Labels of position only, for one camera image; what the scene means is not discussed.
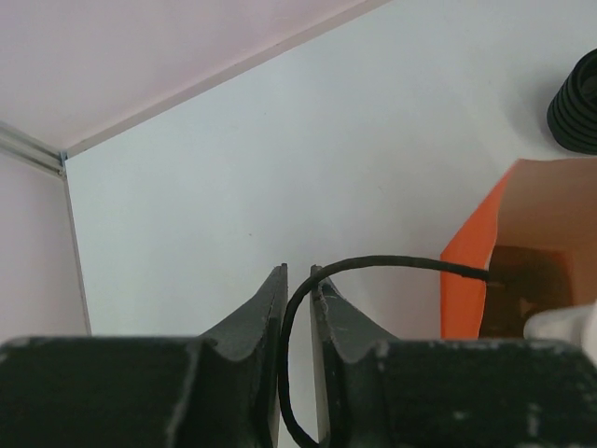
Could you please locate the orange paper bag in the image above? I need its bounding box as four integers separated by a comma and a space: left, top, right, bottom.
278, 157, 597, 447

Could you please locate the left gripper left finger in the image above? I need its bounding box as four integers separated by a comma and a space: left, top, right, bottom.
1, 265, 288, 447

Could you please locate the black ribbed cup stack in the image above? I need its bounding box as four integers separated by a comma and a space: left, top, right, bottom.
547, 49, 596, 156

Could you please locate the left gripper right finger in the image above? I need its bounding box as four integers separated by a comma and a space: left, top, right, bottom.
310, 280, 596, 447

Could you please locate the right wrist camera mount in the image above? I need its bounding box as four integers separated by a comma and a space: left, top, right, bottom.
523, 303, 594, 346

